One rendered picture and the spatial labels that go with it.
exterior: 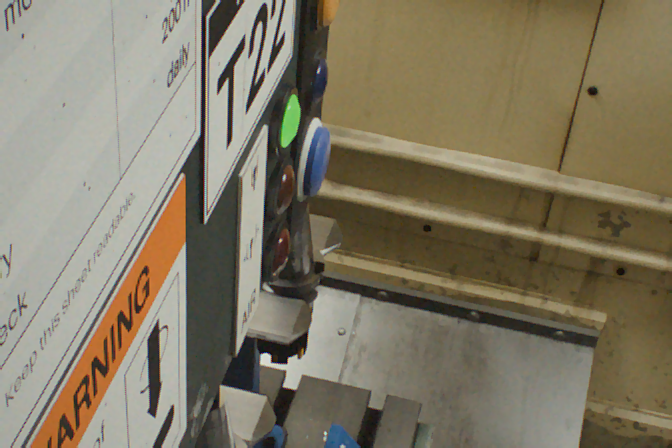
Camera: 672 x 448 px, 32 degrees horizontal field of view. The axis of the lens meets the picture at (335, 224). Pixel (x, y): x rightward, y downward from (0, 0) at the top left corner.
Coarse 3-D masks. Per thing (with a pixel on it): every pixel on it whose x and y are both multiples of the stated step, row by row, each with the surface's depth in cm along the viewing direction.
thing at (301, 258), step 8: (304, 216) 95; (304, 224) 96; (296, 232) 96; (304, 232) 96; (296, 240) 96; (304, 240) 97; (296, 248) 97; (304, 248) 97; (312, 248) 99; (296, 256) 97; (304, 256) 97; (312, 256) 99; (288, 264) 97; (296, 264) 97; (304, 264) 98; (312, 264) 99; (288, 272) 98; (296, 272) 98; (304, 272) 98
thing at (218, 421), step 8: (224, 392) 79; (224, 400) 79; (216, 408) 78; (224, 408) 79; (208, 416) 78; (216, 416) 78; (224, 416) 79; (208, 424) 79; (216, 424) 79; (224, 424) 79; (200, 432) 79; (208, 432) 79; (216, 432) 79; (224, 432) 80; (232, 432) 81; (200, 440) 79; (208, 440) 79; (216, 440) 80; (224, 440) 80; (232, 440) 81
